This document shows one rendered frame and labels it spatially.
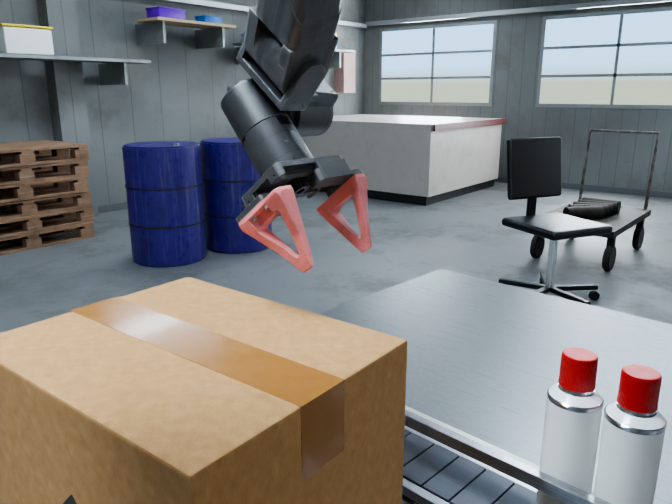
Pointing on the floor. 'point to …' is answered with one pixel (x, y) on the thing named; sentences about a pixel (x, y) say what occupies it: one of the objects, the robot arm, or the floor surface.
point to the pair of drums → (187, 199)
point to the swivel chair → (540, 170)
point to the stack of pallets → (44, 193)
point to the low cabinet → (415, 154)
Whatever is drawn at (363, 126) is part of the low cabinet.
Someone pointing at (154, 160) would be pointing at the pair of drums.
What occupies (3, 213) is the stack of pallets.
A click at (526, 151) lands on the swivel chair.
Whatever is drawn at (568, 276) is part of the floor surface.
